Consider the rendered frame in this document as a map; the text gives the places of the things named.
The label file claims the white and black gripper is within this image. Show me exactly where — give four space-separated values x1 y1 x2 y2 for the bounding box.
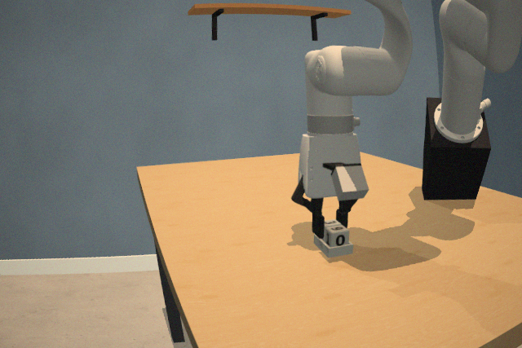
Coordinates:
291 132 361 239

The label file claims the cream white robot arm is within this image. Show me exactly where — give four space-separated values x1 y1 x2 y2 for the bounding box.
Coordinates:
305 0 522 201

